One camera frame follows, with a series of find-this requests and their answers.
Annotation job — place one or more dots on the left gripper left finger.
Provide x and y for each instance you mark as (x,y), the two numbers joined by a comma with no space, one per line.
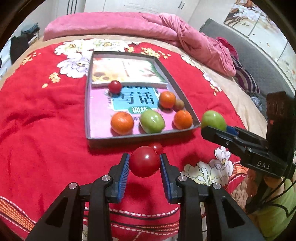
(63,220)

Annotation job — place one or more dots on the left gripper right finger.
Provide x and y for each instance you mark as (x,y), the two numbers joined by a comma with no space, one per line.
(224,218)

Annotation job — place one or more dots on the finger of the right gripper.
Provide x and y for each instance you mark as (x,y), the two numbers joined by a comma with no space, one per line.
(246,138)
(242,150)

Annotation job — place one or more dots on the green fruit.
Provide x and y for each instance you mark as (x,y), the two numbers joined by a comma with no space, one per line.
(151,121)
(213,119)

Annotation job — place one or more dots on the orange mandarin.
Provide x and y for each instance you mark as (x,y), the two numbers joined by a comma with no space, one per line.
(182,120)
(167,99)
(122,123)

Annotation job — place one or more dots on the small brown longan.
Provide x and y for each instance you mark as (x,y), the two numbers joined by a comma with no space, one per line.
(179,105)

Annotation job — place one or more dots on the cherry tomato top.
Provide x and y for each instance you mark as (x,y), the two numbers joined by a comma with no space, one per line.
(157,147)

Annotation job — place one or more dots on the cherry tomato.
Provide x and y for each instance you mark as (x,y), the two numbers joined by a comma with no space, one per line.
(115,87)
(157,147)
(144,162)

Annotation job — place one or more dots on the cherry tomato front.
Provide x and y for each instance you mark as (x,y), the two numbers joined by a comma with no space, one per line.
(144,162)

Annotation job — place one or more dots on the grey headboard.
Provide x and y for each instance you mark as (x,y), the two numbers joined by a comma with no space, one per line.
(262,70)

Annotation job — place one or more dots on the striped pillow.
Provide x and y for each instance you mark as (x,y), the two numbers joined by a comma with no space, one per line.
(243,78)

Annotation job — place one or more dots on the red floral blanket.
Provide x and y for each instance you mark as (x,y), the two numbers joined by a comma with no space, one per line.
(46,120)

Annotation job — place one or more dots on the dark red pillow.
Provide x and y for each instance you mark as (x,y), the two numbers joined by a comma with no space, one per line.
(226,44)

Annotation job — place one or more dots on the grey shallow box tray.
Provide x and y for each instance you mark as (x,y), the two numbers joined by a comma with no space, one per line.
(161,69)

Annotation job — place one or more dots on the pink Chinese workbook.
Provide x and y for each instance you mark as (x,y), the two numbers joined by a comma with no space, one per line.
(100,106)

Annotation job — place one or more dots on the sunflower cover book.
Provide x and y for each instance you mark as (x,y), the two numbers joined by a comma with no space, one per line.
(127,71)

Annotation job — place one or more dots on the pink duvet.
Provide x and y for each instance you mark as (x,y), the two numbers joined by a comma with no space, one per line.
(165,27)

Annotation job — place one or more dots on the white wardrobe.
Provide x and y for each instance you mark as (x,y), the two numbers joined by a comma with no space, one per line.
(182,8)

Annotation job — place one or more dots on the black bag on floor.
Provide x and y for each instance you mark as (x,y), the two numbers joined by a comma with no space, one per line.
(18,46)

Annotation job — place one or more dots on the stool with folded clothes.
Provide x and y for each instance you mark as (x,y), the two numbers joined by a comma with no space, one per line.
(31,32)

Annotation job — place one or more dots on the tree wall painting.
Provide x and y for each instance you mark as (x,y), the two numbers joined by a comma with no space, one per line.
(251,21)

